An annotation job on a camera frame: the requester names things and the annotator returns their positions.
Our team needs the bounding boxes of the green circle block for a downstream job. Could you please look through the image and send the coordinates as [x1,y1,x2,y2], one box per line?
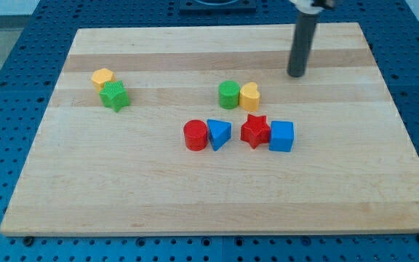
[218,80,240,109]

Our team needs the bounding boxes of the red star block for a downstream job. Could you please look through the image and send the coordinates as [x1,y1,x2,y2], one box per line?
[240,114,271,149]

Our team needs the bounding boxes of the red circle block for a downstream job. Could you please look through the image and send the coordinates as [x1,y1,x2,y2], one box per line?
[183,119,208,151]

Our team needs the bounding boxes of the yellow heart block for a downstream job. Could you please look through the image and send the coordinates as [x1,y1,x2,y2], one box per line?
[239,82,260,112]

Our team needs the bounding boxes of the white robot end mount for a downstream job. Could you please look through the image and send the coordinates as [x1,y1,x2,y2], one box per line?
[290,0,337,14]

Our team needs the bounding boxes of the blue cube block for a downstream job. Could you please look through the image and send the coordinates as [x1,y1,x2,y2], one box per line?
[268,121,295,152]

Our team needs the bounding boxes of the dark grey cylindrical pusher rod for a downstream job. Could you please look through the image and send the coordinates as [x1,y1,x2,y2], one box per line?
[287,12,319,77]

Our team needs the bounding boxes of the light wooden board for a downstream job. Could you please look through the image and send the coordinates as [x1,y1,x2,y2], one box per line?
[0,23,419,237]

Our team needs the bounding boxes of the yellow hexagon block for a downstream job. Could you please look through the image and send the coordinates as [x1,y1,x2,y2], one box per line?
[91,68,116,92]

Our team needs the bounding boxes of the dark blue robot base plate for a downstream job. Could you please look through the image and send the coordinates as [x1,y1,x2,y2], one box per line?
[178,0,258,14]

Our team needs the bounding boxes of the green star block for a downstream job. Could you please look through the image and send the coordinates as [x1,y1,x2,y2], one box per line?
[99,80,130,112]

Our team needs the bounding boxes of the blue triangle block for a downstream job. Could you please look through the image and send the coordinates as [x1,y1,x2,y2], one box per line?
[207,119,232,151]

